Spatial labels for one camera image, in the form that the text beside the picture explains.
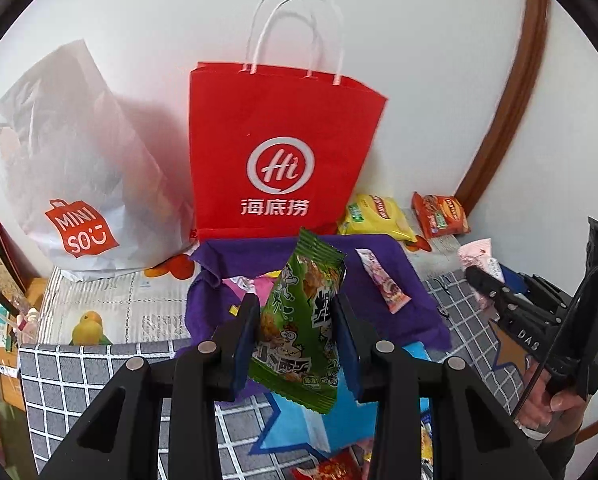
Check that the white Miniso plastic bag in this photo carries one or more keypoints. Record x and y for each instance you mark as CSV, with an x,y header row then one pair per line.
x,y
80,180

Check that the brown door frame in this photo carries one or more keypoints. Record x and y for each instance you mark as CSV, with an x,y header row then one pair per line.
x,y
513,104

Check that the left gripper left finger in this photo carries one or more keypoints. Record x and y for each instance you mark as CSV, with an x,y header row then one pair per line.
x,y
117,436

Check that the red paper shopping bag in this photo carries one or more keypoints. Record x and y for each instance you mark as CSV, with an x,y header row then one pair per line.
x,y
275,149

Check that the orange chips bag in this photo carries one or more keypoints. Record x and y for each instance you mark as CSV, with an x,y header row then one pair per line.
x,y
440,215

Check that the purple towel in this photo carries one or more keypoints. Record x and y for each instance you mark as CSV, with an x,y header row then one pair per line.
x,y
208,298

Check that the yellow chips bag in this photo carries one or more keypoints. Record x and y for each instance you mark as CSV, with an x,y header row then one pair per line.
x,y
373,214

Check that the cardboard boxes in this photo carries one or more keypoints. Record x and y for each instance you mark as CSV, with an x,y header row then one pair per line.
x,y
10,384

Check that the grey checked blanket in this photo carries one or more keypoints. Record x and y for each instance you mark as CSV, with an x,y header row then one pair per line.
x,y
59,382

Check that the person right hand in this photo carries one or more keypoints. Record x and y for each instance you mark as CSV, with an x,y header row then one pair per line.
x,y
562,413

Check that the yellow snack packet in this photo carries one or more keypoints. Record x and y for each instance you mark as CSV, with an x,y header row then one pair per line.
x,y
426,450

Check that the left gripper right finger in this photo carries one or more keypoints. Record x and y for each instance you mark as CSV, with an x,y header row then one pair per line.
x,y
473,437

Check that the blue tissue pack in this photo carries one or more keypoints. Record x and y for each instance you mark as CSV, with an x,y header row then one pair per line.
x,y
293,427

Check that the framed picture box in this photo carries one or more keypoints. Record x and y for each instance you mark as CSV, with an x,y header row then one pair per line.
x,y
15,274

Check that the pink yellow snack bag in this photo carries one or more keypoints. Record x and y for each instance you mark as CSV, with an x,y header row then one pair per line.
x,y
261,286

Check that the red snack packet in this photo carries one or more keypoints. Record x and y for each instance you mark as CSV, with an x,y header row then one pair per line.
x,y
342,466

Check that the green snack packet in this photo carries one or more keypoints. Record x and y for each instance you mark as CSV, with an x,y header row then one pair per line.
x,y
295,356

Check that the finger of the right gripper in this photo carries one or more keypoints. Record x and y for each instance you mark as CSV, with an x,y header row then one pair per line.
x,y
490,292
514,281

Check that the pale pink snack packet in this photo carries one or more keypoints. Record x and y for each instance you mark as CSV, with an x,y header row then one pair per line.
x,y
479,253

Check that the pink white candy stick packet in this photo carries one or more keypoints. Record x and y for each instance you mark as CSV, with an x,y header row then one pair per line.
x,y
388,288

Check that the white printed fruit sheet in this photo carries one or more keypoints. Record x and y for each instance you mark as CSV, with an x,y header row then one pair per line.
x,y
150,305

